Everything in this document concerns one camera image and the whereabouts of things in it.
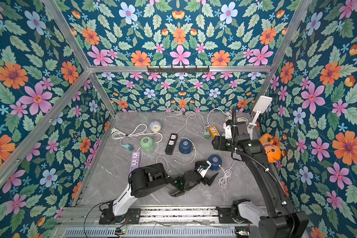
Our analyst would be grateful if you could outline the blue meat grinder front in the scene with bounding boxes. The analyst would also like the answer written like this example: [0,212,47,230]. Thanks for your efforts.
[208,154,222,171]

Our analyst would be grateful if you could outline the blue meat grinder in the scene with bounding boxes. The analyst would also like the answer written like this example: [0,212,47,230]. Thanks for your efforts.
[208,154,222,171]
[179,139,193,154]

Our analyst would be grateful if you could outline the white usb cable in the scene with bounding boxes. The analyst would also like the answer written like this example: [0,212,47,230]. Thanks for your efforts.
[156,137,197,166]
[217,160,237,188]

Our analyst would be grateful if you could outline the green charger adapter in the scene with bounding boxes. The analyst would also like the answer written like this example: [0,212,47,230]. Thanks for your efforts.
[204,131,210,139]
[125,144,133,151]

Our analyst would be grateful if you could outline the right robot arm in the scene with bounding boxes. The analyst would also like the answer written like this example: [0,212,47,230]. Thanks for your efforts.
[212,109,309,238]

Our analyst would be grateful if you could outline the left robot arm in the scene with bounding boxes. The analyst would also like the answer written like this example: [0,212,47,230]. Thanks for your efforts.
[109,160,218,217]

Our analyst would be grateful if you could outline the green meat grinder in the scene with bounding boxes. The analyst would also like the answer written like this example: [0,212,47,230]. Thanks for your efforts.
[140,136,155,151]

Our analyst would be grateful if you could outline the orange power strip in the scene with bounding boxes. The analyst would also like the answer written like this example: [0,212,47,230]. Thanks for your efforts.
[209,127,221,138]

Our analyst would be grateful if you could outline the black power strip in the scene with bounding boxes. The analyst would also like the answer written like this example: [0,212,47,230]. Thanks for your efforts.
[165,133,178,155]

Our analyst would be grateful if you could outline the orange clownfish plush toy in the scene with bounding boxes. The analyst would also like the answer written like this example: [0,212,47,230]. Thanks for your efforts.
[259,133,285,163]

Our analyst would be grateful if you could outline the white folding desk lamp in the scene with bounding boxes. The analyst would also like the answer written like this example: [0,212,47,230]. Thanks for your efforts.
[247,96,273,139]

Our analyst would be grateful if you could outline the pale blue table clock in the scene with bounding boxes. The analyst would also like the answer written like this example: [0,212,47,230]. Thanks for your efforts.
[149,120,162,133]

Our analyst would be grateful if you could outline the purple power strip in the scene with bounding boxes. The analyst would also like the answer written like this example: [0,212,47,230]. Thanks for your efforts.
[130,151,141,173]

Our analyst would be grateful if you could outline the white lamp cord bundle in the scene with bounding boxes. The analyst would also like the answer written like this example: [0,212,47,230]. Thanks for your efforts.
[207,107,250,126]

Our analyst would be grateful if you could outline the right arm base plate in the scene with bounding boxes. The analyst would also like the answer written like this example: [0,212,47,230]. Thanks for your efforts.
[216,206,250,224]

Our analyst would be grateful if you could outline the white cords at back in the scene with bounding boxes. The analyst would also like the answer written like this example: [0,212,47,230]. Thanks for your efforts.
[163,105,207,134]

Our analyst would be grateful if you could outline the white power cord left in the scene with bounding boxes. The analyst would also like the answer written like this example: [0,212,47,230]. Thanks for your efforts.
[110,123,164,144]

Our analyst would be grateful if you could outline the black hook rail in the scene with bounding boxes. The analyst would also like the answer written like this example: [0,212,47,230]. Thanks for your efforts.
[147,66,210,73]

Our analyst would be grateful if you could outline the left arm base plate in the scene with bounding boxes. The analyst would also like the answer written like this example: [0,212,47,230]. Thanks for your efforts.
[99,208,141,225]

